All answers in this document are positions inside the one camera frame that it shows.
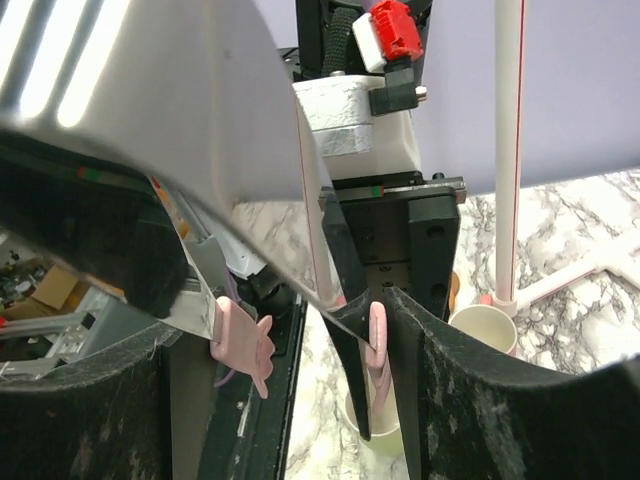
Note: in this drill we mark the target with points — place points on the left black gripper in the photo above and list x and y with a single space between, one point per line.
397 230

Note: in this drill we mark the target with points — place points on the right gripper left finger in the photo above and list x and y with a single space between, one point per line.
138 409

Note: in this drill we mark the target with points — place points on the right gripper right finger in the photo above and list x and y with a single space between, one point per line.
468 411

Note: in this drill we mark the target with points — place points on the pink-handled metal tongs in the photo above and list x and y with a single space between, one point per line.
136 135

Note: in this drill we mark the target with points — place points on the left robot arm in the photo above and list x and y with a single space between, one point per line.
388 227

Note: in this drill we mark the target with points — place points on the green mug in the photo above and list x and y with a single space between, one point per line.
386 437

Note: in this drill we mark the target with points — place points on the pink mug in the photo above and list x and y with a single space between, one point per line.
488 324

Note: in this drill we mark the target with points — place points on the cork coaster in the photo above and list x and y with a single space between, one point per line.
454 290

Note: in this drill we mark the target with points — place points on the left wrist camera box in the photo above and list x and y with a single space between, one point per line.
353 142

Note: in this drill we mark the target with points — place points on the white pvc pipe frame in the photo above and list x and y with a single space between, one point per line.
520 160

